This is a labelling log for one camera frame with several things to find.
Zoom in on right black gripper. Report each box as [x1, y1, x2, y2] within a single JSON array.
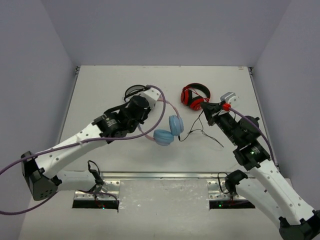
[[200, 102, 241, 147]]

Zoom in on purple cable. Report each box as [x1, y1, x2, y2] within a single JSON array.
[[0, 84, 167, 216], [229, 107, 280, 167]]

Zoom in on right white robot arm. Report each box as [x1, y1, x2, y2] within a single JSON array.
[[201, 101, 320, 240]]

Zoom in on aluminium front table rail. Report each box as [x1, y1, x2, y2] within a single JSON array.
[[98, 171, 256, 180]]

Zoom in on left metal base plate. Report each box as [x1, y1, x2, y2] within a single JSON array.
[[73, 179, 121, 202]]

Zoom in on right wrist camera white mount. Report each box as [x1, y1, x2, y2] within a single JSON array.
[[220, 91, 240, 108]]

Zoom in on black headphone audio cable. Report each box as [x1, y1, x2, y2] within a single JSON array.
[[178, 111, 225, 149]]

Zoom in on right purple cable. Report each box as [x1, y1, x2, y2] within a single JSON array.
[[229, 107, 280, 167]]

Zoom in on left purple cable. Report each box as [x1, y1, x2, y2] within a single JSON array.
[[0, 84, 167, 216]]

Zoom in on white black headphones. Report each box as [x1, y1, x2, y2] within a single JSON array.
[[123, 84, 150, 103]]

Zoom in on metal base plate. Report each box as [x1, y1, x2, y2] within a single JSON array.
[[73, 179, 121, 202], [207, 179, 231, 201]]

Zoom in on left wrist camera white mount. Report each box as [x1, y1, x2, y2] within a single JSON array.
[[141, 87, 161, 109]]

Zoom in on red black headphones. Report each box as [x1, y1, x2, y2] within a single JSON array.
[[180, 83, 211, 111]]

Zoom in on pink blue cat-ear headphones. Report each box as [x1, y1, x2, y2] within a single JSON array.
[[137, 98, 185, 147]]

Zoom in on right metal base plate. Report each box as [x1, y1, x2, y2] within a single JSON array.
[[207, 179, 231, 201]]

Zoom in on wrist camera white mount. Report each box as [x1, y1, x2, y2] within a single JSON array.
[[141, 87, 161, 109], [220, 91, 240, 108]]

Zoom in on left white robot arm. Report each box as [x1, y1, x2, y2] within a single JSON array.
[[22, 95, 151, 201]]

